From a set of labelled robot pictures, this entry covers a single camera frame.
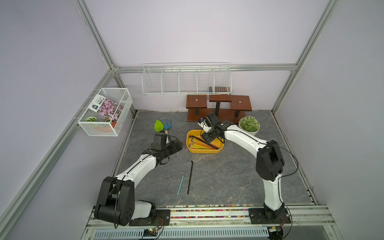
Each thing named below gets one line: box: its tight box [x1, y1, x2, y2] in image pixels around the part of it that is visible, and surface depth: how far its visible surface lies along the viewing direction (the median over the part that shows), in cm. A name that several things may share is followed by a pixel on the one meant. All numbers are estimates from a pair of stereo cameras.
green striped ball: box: [85, 116, 98, 122], surface depth 72 cm
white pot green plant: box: [238, 115, 261, 136], surface depth 97 cm
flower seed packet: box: [88, 93, 124, 122], surface depth 76 cm
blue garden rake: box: [161, 118, 171, 135], surface depth 114 cm
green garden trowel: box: [154, 120, 164, 132], surface depth 114 cm
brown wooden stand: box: [186, 94, 253, 124], surface depth 109 cm
